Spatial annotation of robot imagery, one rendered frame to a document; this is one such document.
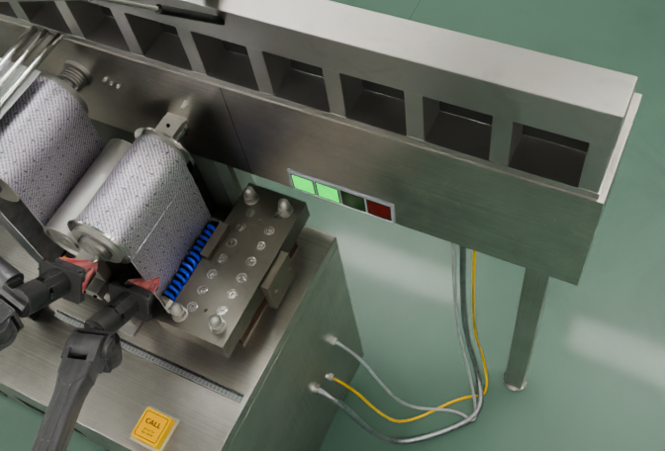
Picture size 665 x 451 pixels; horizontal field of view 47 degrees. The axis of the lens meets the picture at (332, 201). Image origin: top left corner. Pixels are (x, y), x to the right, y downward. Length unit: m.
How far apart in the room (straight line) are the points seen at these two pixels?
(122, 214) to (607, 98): 0.94
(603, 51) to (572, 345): 1.38
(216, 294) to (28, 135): 0.52
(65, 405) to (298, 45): 0.78
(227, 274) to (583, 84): 0.93
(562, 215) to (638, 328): 1.50
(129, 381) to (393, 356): 1.14
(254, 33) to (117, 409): 0.94
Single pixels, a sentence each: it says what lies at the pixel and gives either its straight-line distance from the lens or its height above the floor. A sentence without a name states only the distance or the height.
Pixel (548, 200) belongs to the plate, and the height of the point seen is 1.40.
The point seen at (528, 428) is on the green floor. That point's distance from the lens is 2.65.
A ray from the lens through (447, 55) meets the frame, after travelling 1.21.
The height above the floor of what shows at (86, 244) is 1.27.
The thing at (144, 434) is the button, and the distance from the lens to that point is 1.78.
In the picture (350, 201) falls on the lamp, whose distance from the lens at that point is 1.61.
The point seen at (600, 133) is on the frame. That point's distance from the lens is 1.19.
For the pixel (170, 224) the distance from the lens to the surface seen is 1.70.
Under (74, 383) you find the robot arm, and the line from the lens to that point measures 1.53.
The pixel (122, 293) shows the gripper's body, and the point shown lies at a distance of 1.67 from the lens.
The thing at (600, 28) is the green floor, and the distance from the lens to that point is 3.65.
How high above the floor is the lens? 2.53
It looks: 56 degrees down
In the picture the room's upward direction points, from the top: 13 degrees counter-clockwise
